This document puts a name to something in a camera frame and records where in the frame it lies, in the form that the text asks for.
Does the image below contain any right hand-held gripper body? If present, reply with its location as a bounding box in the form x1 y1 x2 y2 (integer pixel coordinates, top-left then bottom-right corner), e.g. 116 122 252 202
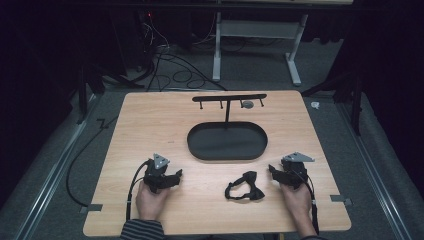
279 151 316 191

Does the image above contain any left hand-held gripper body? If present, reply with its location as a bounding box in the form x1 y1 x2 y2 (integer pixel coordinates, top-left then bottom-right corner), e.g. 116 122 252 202
143 152 175 194

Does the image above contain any person's right hand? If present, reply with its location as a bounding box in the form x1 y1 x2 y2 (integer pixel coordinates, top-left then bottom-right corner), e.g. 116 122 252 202
280 182 313 218

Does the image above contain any person's left hand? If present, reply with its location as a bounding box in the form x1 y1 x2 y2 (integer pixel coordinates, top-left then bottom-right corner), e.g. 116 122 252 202
135 181 170 222

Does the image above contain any grey tape strip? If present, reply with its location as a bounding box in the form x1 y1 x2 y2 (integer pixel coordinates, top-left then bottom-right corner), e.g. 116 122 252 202
329 194 353 207
79 203 104 215

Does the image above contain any black hanger stand with tray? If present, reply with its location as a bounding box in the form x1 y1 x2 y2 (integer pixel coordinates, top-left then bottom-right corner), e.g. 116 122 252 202
186 93 269 161

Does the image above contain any black tripod stand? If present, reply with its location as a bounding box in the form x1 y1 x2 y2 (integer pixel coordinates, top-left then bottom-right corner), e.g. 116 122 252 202
75 62 146 125
300 70 365 137

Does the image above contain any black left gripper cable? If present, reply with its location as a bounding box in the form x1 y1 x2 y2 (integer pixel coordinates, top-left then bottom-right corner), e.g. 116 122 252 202
125 159 154 222

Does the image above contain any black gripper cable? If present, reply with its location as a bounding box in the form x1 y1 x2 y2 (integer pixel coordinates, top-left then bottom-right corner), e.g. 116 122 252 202
125 159 154 222
293 169 320 235

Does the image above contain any black bow tie with strap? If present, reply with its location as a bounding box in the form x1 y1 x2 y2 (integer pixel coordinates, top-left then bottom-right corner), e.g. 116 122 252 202
224 170 266 202

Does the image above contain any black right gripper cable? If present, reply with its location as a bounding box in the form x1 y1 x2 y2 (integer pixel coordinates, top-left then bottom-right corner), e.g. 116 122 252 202
293 169 320 235

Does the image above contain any metal floor rail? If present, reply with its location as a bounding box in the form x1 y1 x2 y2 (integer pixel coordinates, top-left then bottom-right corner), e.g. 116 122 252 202
13 94 101 240
334 101 414 240

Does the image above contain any black floor cable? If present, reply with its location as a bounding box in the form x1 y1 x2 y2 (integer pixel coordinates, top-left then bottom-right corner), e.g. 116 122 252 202
65 114 119 208

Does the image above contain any tangle of black floor cables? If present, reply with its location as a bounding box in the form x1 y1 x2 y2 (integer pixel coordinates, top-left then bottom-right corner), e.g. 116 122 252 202
134 11 228 93

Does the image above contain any white metal desk frame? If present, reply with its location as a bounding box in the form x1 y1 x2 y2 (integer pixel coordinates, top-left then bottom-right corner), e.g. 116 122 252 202
212 12 310 87

